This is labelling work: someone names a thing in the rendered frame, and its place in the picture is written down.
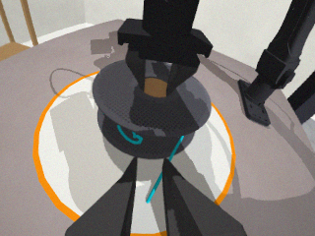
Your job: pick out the turquoise wire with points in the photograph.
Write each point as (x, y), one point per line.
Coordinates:
(138, 142)

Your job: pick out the orange painted ring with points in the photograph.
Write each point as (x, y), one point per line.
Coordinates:
(72, 216)

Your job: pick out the white circular mat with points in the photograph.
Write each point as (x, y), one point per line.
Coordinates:
(80, 164)

